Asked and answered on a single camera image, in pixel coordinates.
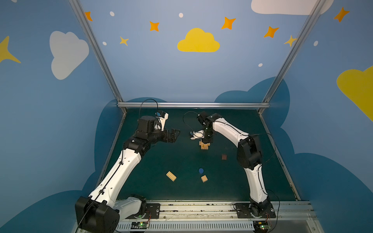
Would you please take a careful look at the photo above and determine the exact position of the left diagonal aluminium post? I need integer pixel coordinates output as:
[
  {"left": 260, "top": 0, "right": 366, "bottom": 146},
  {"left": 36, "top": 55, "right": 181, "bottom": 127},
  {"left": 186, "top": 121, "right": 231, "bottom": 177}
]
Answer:
[{"left": 69, "top": 0, "right": 127, "bottom": 115}]

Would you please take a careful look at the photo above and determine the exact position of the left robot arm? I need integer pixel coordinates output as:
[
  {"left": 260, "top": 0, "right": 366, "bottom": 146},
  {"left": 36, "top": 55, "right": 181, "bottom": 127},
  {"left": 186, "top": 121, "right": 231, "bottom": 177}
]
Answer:
[{"left": 75, "top": 129, "right": 180, "bottom": 233}]

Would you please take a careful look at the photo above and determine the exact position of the diagonal aluminium post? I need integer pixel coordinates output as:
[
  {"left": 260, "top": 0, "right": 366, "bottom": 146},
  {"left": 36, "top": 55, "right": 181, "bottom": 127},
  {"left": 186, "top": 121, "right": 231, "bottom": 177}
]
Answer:
[
  {"left": 258, "top": 0, "right": 327, "bottom": 115},
  {"left": 69, "top": 0, "right": 127, "bottom": 115}
]

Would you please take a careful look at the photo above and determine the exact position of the right diagonal aluminium post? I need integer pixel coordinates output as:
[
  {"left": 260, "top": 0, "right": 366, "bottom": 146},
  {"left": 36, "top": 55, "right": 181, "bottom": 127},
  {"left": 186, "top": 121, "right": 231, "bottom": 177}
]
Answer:
[{"left": 258, "top": 0, "right": 327, "bottom": 115}]

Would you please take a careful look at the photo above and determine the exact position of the right controller board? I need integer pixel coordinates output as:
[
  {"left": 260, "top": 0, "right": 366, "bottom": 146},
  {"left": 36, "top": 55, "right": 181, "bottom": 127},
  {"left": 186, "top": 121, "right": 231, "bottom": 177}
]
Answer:
[{"left": 253, "top": 221, "right": 271, "bottom": 233}]

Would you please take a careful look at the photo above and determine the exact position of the small wood cube front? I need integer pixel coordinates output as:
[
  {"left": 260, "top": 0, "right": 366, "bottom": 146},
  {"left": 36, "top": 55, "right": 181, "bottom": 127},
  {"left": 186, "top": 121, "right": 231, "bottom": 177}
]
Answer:
[{"left": 201, "top": 175, "right": 208, "bottom": 183}]

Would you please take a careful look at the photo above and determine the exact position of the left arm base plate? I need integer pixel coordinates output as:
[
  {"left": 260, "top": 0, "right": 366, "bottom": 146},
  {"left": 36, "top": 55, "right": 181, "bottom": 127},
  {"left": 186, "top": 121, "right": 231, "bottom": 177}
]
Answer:
[{"left": 127, "top": 203, "right": 160, "bottom": 219}]

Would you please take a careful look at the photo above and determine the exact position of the rear horizontal aluminium bar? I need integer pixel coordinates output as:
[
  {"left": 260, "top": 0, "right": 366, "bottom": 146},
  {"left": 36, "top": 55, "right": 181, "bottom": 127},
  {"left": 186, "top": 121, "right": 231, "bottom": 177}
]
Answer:
[{"left": 117, "top": 102, "right": 270, "bottom": 109}]

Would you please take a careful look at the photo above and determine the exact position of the controller board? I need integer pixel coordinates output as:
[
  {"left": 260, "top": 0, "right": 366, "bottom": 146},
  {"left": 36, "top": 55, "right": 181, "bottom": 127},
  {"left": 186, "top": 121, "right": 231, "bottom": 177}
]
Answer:
[
  {"left": 131, "top": 222, "right": 150, "bottom": 230},
  {"left": 253, "top": 221, "right": 271, "bottom": 233}
]

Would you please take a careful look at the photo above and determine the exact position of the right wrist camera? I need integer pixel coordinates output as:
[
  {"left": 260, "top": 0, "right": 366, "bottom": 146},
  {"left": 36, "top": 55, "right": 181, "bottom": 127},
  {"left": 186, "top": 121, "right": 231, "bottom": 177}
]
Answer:
[{"left": 190, "top": 130, "right": 205, "bottom": 140}]

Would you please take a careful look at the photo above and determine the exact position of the aluminium rail front frame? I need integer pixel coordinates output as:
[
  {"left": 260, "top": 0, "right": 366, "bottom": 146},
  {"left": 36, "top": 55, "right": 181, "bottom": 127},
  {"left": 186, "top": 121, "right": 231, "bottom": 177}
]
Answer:
[{"left": 114, "top": 201, "right": 323, "bottom": 233}]

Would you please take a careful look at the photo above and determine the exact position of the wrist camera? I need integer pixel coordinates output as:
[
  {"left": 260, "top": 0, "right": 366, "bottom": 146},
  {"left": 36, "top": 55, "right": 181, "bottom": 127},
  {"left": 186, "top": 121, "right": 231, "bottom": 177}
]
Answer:
[
  {"left": 190, "top": 130, "right": 205, "bottom": 140},
  {"left": 137, "top": 111, "right": 169, "bottom": 133}
]

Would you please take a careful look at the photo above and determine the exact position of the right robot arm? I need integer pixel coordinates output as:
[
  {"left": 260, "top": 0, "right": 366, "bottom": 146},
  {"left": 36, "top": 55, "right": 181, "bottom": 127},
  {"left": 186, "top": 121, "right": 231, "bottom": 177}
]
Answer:
[{"left": 194, "top": 112, "right": 272, "bottom": 217}]

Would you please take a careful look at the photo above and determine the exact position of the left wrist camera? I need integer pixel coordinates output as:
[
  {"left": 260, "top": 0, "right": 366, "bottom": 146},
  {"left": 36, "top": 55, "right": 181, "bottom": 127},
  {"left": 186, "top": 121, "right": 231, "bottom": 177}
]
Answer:
[{"left": 137, "top": 111, "right": 169, "bottom": 133}]

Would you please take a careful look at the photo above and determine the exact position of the left controller board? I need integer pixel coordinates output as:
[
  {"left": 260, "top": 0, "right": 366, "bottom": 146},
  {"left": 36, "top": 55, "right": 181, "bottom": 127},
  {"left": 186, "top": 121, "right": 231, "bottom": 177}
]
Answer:
[{"left": 131, "top": 222, "right": 150, "bottom": 230}]

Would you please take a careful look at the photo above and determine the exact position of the wide wood block front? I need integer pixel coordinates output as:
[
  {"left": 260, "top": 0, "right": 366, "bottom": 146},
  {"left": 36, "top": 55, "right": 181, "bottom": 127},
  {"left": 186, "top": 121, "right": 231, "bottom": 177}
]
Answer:
[{"left": 166, "top": 171, "right": 177, "bottom": 182}]

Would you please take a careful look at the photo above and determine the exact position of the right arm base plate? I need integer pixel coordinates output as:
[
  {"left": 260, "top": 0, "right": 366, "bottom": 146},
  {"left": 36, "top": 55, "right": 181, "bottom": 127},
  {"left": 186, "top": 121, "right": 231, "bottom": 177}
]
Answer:
[{"left": 234, "top": 203, "right": 276, "bottom": 218}]

